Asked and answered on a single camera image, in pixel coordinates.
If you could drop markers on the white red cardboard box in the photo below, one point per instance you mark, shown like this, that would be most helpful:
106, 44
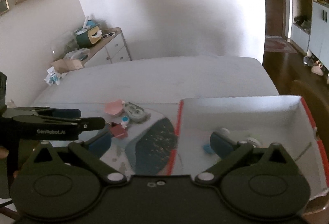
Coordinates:
284, 119

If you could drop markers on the white drawer cabinet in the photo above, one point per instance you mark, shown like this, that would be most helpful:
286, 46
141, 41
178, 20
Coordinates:
108, 51

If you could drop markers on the green yellow tissue box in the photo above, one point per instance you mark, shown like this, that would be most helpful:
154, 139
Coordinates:
87, 38

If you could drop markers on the clear plastic bag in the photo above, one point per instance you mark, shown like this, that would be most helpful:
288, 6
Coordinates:
79, 54

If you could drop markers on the white blue tube package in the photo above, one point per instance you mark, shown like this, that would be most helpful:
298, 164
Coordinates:
53, 77

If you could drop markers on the teal small eraser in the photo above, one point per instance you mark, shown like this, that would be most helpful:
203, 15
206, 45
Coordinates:
207, 149

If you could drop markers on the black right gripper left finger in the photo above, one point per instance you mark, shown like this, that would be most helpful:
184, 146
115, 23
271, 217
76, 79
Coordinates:
87, 155

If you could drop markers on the person's left hand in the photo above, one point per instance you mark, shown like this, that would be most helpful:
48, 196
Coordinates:
3, 153

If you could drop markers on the green lid beige jar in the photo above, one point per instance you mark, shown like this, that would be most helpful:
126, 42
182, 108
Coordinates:
241, 135

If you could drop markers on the white sunglasses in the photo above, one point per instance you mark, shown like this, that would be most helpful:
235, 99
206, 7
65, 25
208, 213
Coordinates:
107, 35

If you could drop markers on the grey white correction tape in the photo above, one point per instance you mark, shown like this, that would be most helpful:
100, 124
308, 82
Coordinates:
136, 113

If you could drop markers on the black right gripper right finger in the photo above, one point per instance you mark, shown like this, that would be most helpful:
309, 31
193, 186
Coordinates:
229, 153

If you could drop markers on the pink heart-shaped dish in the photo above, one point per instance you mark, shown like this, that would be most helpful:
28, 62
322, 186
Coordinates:
115, 108

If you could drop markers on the round teal patterned mat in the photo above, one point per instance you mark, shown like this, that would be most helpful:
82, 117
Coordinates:
146, 148

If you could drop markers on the red door mat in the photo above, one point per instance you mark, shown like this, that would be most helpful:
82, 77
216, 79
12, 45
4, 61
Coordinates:
278, 46

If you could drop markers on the framed wall picture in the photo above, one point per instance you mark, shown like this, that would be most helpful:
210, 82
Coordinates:
4, 7

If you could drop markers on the wooden chair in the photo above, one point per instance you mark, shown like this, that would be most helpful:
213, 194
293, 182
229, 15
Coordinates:
318, 108

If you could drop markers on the pink shoe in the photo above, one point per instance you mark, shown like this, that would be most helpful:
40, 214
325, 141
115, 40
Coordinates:
317, 69

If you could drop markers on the light blue wall cabinet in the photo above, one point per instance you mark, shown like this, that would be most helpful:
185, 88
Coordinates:
310, 28

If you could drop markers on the brown cardboard box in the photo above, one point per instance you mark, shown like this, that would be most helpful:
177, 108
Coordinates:
67, 65

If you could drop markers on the grey shoe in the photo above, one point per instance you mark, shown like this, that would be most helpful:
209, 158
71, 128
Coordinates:
308, 61

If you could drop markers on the small blue white figurine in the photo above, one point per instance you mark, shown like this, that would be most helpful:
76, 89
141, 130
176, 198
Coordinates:
125, 121

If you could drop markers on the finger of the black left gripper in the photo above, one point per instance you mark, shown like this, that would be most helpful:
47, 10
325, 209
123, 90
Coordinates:
54, 125
42, 111

